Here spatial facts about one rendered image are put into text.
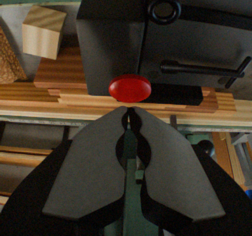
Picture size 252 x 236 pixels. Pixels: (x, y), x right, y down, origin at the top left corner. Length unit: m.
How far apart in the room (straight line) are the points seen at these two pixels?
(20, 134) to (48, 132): 0.42
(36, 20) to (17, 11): 0.04
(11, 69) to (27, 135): 2.68
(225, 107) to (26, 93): 0.35
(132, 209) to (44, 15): 0.33
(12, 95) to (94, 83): 0.24
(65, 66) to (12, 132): 2.89
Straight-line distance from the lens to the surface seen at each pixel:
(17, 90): 0.38
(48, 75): 0.26
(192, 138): 0.27
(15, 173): 2.90
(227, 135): 1.95
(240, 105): 0.43
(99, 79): 0.15
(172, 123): 0.33
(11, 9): 0.27
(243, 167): 1.23
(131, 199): 0.37
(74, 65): 0.26
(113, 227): 0.47
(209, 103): 0.34
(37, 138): 2.92
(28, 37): 0.24
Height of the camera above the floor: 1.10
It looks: 29 degrees down
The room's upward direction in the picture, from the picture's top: 178 degrees counter-clockwise
